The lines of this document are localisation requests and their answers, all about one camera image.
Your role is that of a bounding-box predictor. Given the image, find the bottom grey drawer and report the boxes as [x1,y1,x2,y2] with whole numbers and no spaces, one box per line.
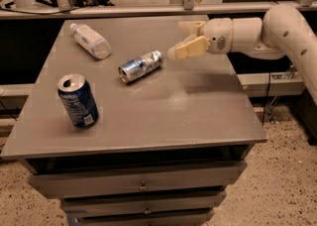
[67,208,214,226]

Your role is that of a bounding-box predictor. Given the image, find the top grey drawer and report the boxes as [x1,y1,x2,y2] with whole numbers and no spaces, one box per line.
[29,161,247,198]

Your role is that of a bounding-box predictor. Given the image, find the grey drawer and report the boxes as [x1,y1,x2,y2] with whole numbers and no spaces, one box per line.
[61,189,226,218]
[67,208,214,226]
[29,161,247,198]

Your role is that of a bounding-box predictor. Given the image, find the middle grey drawer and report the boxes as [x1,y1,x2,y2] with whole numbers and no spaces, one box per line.
[61,189,226,218]

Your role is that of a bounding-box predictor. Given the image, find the blue soda can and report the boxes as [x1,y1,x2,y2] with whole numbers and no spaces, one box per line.
[57,73,99,128]

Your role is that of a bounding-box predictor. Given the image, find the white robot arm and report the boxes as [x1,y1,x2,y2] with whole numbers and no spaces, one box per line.
[167,5,317,103]

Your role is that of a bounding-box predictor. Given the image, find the silver redbull can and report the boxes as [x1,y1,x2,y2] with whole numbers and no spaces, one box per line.
[118,51,163,83]

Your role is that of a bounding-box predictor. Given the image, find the grey drawer cabinet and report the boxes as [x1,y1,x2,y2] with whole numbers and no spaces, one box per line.
[0,14,268,226]

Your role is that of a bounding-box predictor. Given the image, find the clear plastic water bottle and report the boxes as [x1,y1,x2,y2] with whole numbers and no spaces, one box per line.
[69,23,111,59]

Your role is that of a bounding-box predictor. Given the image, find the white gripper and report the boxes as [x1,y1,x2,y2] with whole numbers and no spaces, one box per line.
[167,18,233,59]

